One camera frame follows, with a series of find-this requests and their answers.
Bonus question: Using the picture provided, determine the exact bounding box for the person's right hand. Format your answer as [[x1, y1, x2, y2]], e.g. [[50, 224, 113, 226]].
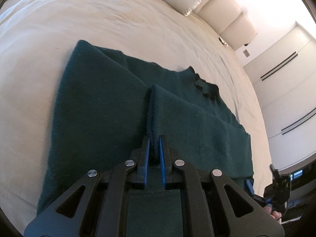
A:
[[264, 205, 282, 222]]

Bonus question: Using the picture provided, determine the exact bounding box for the white wardrobe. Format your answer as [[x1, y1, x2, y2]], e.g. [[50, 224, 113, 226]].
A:
[[243, 21, 316, 171]]

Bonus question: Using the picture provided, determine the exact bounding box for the black wardrobe handle bar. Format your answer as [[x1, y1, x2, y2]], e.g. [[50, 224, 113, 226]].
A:
[[281, 112, 316, 132], [260, 52, 296, 77], [262, 55, 297, 81], [283, 116, 316, 135]]

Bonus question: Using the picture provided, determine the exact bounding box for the cream padded headboard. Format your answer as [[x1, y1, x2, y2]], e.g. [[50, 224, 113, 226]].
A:
[[195, 0, 258, 51]]

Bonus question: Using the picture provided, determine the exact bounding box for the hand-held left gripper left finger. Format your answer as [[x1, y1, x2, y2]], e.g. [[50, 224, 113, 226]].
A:
[[24, 136, 151, 237]]

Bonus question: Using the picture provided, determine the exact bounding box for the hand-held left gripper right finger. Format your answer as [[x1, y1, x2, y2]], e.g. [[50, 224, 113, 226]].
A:
[[159, 135, 284, 237]]

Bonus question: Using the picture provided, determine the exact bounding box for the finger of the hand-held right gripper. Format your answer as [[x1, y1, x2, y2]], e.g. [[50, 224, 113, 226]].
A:
[[244, 179, 266, 203]]

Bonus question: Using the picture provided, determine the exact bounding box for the dark green knit garment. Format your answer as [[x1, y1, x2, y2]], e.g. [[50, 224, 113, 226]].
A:
[[37, 39, 255, 237]]

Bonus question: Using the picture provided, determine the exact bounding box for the bed with cream sheet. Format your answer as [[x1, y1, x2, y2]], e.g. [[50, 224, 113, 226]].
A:
[[0, 0, 272, 228]]

